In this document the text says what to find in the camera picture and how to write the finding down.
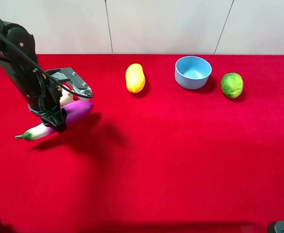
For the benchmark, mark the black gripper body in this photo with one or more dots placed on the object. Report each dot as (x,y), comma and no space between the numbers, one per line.
(44,102)

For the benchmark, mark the purple toy eggplant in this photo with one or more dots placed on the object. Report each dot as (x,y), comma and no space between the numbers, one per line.
(75,109)

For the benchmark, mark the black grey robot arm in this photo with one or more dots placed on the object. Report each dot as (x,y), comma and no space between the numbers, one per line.
(19,61)

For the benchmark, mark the yellow orange mango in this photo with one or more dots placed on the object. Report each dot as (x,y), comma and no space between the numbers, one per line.
(135,78)

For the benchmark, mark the red felt table cloth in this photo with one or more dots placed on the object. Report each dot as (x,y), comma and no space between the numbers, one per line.
(162,159)

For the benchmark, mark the light blue bowl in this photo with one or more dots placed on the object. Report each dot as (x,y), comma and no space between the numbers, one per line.
(192,72)

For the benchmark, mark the green lime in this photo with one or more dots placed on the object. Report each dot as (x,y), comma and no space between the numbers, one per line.
(232,85)

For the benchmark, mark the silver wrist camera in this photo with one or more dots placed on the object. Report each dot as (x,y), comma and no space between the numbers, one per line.
(70,77)

